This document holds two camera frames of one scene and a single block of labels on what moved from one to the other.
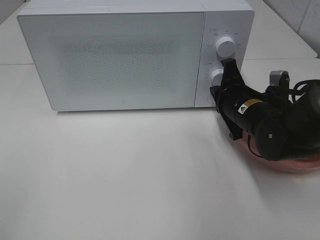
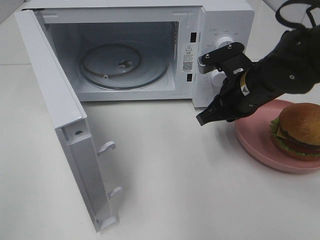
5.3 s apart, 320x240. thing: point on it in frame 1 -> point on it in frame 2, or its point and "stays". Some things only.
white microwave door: (118, 60) -> (83, 157)
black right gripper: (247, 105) -> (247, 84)
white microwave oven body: (123, 54) stays
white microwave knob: (215, 77) stays
